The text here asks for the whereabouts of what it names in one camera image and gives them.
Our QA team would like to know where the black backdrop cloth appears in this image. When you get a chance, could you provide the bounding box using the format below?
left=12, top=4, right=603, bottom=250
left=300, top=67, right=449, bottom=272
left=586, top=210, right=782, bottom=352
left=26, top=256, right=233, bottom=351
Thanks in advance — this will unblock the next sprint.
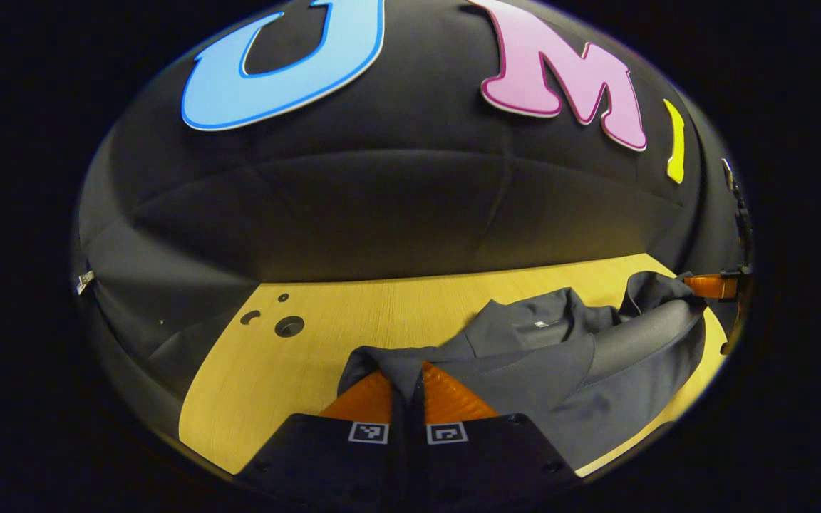
left=72, top=0, right=750, bottom=428

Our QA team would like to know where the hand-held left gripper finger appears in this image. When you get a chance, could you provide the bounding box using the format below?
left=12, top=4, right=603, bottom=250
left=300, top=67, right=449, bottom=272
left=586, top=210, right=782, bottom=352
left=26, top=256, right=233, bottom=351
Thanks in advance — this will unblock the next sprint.
left=411, top=361, right=584, bottom=511
left=236, top=369, right=412, bottom=511

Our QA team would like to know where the gray button shirt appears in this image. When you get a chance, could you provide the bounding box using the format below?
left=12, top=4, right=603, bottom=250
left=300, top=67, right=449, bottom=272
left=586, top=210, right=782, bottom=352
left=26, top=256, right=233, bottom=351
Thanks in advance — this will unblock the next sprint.
left=337, top=271, right=708, bottom=471

